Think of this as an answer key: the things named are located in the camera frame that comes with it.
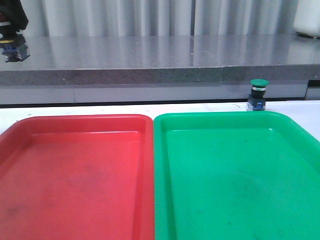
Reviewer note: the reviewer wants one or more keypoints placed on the white rice cooker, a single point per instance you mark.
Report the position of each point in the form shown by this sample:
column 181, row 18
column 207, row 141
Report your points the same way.
column 307, row 18

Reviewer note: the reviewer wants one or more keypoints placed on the red mushroom push button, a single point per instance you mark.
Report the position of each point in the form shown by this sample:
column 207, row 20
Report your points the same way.
column 12, row 43

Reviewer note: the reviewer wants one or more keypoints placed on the grey stone counter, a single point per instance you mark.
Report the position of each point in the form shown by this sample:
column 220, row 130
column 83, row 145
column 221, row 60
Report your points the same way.
column 215, row 68

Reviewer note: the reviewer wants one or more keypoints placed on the red plastic tray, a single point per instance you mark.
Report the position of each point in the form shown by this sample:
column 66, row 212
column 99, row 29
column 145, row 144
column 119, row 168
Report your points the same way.
column 77, row 177

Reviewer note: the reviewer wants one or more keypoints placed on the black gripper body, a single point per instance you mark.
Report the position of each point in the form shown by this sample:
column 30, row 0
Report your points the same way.
column 14, row 13

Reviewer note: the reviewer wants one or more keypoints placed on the green mushroom push button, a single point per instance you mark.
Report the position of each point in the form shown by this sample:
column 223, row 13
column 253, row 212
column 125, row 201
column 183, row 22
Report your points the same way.
column 256, row 100

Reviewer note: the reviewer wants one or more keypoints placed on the green plastic tray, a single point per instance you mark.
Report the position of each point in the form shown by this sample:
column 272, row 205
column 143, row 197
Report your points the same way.
column 235, row 176

